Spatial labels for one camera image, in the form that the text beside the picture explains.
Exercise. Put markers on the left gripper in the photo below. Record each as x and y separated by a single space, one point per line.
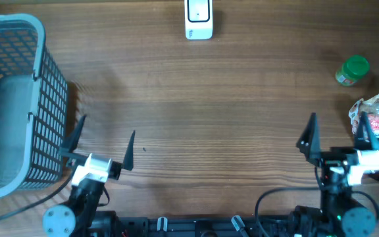
66 149

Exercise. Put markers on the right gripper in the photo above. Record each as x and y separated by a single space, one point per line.
308 145

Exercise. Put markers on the red tissue packet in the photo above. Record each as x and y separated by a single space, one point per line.
374 123

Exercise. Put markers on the green lid glass jar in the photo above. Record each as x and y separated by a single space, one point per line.
352 70

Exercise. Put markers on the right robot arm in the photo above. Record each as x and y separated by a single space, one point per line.
339 214

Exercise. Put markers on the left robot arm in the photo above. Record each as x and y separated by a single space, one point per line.
79 215

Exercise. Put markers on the white barcode scanner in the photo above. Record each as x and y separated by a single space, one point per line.
198 19

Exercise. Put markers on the grey plastic shopping basket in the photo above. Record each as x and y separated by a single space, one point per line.
33 107

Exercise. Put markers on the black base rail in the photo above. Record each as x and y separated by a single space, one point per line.
163 227

